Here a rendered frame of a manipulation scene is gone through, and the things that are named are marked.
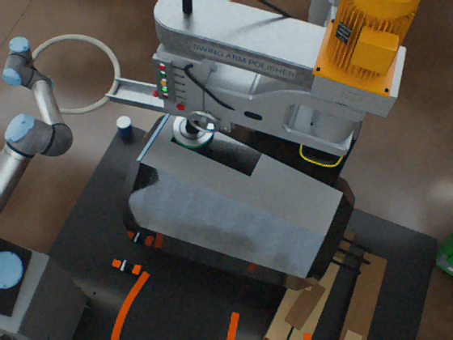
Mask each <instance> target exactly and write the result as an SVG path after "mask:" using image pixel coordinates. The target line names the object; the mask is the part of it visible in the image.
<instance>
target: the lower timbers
mask: <svg viewBox="0 0 453 340"><path fill-rule="evenodd" d="M343 237H344V238H346V239H350V240H352V239H353V237H354V234H353V233H352V232H350V231H348V230H346V229H345V232H344V235H343ZM349 246H350V244H349V243H348V242H345V241H343V240H341V243H340V245H339V247H338V248H340V249H344V250H346V251H348V248H349ZM334 257H337V258H339V259H341V263H342V262H343V260H344V259H345V254H343V253H341V252H339V251H336V252H335V254H334ZM361 258H364V259H366V260H368V261H370V264H369V265H367V264H366V263H362V262H359V265H358V271H360V272H361V274H356V275H355V279H354V283H353V286H352V290H351V292H350V296H349V300H348V303H347V307H346V310H345V314H344V317H343V321H342V323H341V327H340V331H339V334H338V336H337V340H344V338H345V334H346V332H347V330H349V331H353V332H355V333H356V334H359V335H360V334H361V335H362V340H366V338H367V335H368V331H369V328H370V323H371V320H372V317H373V314H374V311H375V306H376V303H377V300H378V297H379V291H380V288H381V285H382V281H383V275H384V271H385V267H386V264H387V259H385V258H381V257H377V256H375V255H373V254H371V253H365V252H364V253H363V254H362V255H361ZM277 309H278V308H277ZM276 312H277V311H276ZM275 314H276V313H275ZM275 314H274V315H273V317H274V316H275ZM272 320H273V319H272ZM271 322H272V321H271ZM271 322H270V323H269V326H270V324H271ZM269 326H268V328H267V330H268V329H269ZM267 330H266V331H265V334H266V332H267ZM264 337H265V336H264ZM264 337H263V338H262V340H264Z"/></svg>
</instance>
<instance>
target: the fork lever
mask: <svg viewBox="0 0 453 340"><path fill-rule="evenodd" d="M115 80H116V81H117V82H118V83H119V86H118V88H117V90H116V93H115V94H114V95H109V94H105V96H107V97H108V98H109V99H110V101H112V102H114V103H118V104H127V105H131V106H134V107H138V108H144V109H147V110H151V111H157V112H161V113H167V114H171V115H175V116H178V117H184V118H188V116H185V115H183V114H179V113H176V112H173V111H171V110H166V109H165V108H164V103H163V100H161V99H158V97H157V98H154V97H153V92H154V91H157V88H156V85H153V84H149V83H143V82H138V81H135V80H134V81H131V80H128V79H121V78H117V77H115ZM222 131H223V132H224V133H227V132H228V128H226V127H222Z"/></svg>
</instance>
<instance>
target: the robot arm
mask: <svg viewBox="0 0 453 340"><path fill-rule="evenodd" d="M9 47H10V49H11V51H10V53H9V56H8V58H7V61H6V66H5V68H4V69H3V74H2V78H3V80H4V81H5V82H6V83H8V84H9V85H11V86H18V85H22V87H26V88H27V89H28V88H29V89H31V90H32V94H33V95H34V97H35V100H36V101H35V102H36V106H37V108H38V111H39V114H40V119H41V120H38V119H36V118H34V116H29V115H27V114H19V115H18V116H16V117H15V118H14V119H13V120H12V122H11V123H10V124H9V125H8V126H7V128H6V134H5V138H6V145H5V146H4V148H3V150H2V152H1V154H0V215H1V213H2V211H3V209H4V208H5V206H6V204H7V202H8V201H9V199H10V197H11V195H12V194H13V192H14V190H15V187H16V186H17V184H18V183H19V180H20V178H21V177H22V176H23V174H24V171H25V169H27V167H28V165H29V164H30V161H31V159H33V158H34V156H35V155H36V153H39V154H42V155H44V156H48V157H57V156H60V155H63V154H65V153H66V152H67V151H68V150H69V149H70V147H71V146H72V144H73V141H74V136H73V134H72V132H71V129H70V127H69V126H68V125H65V124H64V122H63V120H62V119H63V118H62V115H61V113H60V111H59V108H58V105H57V102H56V100H55V99H54V96H53V88H54V81H53V80H52V79H51V78H50V77H49V76H45V75H43V74H41V73H40V72H38V70H37V69H36V68H35V67H34V66H33V65H32V64H33V59H34V57H32V52H31V50H30V48H31V47H30V44H29V42H28V40H27V39H26V38H24V37H22V36H17V37H15V38H13V39H12V40H11V41H10V44H9ZM22 273H23V264H22V262H21V261H20V259H19V257H18V256H17V255H16V254H13V253H10V252H4V251H2V252H0V289H1V288H3V289H6V288H9V287H13V286H14V285H15V284H16V283H18V281H19V280H20V279H21V278H22V277H21V276H22Z"/></svg>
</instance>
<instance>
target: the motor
mask: <svg viewBox="0 0 453 340"><path fill-rule="evenodd" d="M420 1H421V0H340V4H339V6H338V9H337V12H336V17H335V19H330V20H329V21H328V26H327V27H326V30H325V34H324V38H323V40H322V43H321V48H320V51H319V54H318V56H317V58H316V61H315V67H314V70H313V72H312V74H313V75H316V76H319V77H321V78H325V79H329V80H332V81H335V82H338V83H342V84H345V85H347V86H351V87H355V88H357V89H361V90H363V91H368V92H369V93H373V94H376V95H378V96H383V97H385V98H389V97H390V92H391V89H392V84H393V81H392V80H393V77H394V74H395V70H396V62H397V58H398V52H399V48H400V46H401V42H402V41H403V39H404V36H405V34H406V32H407V31H408V29H409V27H410V25H411V22H412V21H413V16H414V15H415V14H416V12H417V6H418V4H419V2H420Z"/></svg>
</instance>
